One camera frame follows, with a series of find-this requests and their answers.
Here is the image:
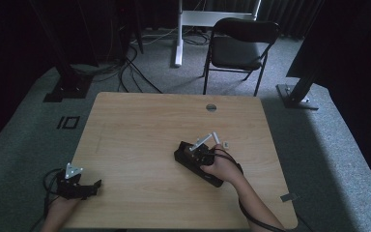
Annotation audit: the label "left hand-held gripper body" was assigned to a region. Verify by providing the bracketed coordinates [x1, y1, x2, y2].
[56, 162, 89, 200]

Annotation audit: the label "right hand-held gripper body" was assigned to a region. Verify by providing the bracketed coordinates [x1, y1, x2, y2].
[188, 131, 217, 167]

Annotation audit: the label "black pencil case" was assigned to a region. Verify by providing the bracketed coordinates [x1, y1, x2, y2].
[173, 140, 225, 189]

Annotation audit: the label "person's left hand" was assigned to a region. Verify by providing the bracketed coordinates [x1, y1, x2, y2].
[46, 195, 84, 226]

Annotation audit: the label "person's right hand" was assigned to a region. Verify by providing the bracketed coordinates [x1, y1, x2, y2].
[199, 143, 245, 186]

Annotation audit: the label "grey tape piece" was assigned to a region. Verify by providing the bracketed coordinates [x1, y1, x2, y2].
[279, 192, 301, 203]

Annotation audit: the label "black metal stand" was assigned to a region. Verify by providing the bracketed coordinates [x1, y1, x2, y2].
[28, 0, 95, 103]
[275, 64, 324, 111]

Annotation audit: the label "black folding chair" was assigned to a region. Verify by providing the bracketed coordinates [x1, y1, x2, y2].
[202, 16, 282, 98]

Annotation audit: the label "dark curtain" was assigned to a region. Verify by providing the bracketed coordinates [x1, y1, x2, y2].
[202, 0, 325, 41]

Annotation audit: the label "left hand-held gripper black cable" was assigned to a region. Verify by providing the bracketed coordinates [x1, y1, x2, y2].
[28, 167, 66, 232]

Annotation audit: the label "hand-held gripper black cable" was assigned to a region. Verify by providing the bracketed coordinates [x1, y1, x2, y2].
[211, 148, 288, 232]
[28, 167, 66, 232]

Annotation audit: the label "right hand-held gripper black cable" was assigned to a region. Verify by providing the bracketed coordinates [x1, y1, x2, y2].
[211, 148, 288, 232]

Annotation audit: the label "black floor cables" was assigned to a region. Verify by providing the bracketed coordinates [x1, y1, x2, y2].
[71, 18, 164, 95]

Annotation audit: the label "white floor cable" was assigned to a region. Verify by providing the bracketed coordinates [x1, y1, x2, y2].
[129, 27, 180, 46]

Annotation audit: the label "white desk frame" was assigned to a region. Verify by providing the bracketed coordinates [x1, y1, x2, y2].
[173, 0, 263, 68]

